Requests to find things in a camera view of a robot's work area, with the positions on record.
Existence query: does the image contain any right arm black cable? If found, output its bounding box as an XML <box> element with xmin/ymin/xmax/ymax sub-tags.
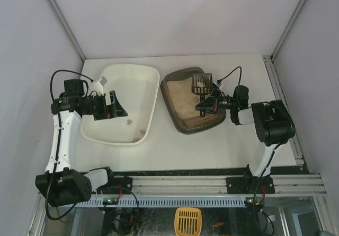
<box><xmin>219</xmin><ymin>66</ymin><xmax>243</xmax><ymax>88</ymax></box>

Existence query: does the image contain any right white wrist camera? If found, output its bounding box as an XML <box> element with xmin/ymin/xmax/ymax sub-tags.
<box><xmin>213</xmin><ymin>80</ymin><xmax>224</xmax><ymax>90</ymax></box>

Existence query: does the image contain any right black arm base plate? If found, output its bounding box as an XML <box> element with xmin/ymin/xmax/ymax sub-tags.
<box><xmin>226</xmin><ymin>176</ymin><xmax>275</xmax><ymax>194</ymax></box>

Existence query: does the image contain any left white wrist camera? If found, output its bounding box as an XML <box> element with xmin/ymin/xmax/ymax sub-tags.
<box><xmin>88</xmin><ymin>77</ymin><xmax>107</xmax><ymax>95</ymax></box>

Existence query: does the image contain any grey slotted cable duct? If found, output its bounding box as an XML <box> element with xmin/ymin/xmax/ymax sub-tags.
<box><xmin>76</xmin><ymin>196</ymin><xmax>246</xmax><ymax>208</ymax></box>

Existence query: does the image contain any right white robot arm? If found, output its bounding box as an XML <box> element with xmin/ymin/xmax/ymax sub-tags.
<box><xmin>195</xmin><ymin>85</ymin><xmax>296</xmax><ymax>179</ymax></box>

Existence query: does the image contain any litter clump in scoop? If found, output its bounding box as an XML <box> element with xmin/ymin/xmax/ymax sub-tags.
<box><xmin>196</xmin><ymin>81</ymin><xmax>204</xmax><ymax>88</ymax></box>

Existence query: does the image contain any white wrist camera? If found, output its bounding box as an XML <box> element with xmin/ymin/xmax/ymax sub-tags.
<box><xmin>213</xmin><ymin>80</ymin><xmax>224</xmax><ymax>90</ymax></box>
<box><xmin>88</xmin><ymin>77</ymin><xmax>107</xmax><ymax>95</ymax></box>

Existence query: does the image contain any dark brown litter box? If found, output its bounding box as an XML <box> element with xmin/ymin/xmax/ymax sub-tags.
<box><xmin>160</xmin><ymin>67</ymin><xmax>226</xmax><ymax>135</ymax></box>

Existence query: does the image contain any white plastic tray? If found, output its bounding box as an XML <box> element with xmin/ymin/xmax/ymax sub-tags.
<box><xmin>81</xmin><ymin>64</ymin><xmax>160</xmax><ymax>146</ymax></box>

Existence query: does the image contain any aluminium front rail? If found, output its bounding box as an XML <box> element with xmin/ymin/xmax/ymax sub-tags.
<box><xmin>131</xmin><ymin>174</ymin><xmax>327</xmax><ymax>197</ymax></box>

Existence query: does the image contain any black litter scoop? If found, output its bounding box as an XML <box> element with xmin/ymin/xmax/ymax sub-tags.
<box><xmin>191</xmin><ymin>73</ymin><xmax>213</xmax><ymax>117</ymax></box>

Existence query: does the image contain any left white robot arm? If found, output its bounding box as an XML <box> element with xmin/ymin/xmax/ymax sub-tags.
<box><xmin>35</xmin><ymin>77</ymin><xmax>128</xmax><ymax>207</ymax></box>

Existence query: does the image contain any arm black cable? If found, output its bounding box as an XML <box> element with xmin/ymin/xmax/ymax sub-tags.
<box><xmin>50</xmin><ymin>69</ymin><xmax>93</xmax><ymax>107</ymax></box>
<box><xmin>219</xmin><ymin>66</ymin><xmax>243</xmax><ymax>88</ymax></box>

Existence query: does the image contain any yellow litter scoop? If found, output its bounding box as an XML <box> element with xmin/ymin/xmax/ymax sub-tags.
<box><xmin>174</xmin><ymin>207</ymin><xmax>202</xmax><ymax>236</ymax></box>

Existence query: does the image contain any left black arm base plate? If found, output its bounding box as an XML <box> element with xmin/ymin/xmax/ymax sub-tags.
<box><xmin>92</xmin><ymin>176</ymin><xmax>133</xmax><ymax>195</ymax></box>

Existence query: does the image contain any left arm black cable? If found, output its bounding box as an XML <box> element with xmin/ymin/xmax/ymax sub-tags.
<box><xmin>50</xmin><ymin>69</ymin><xmax>93</xmax><ymax>107</ymax></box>

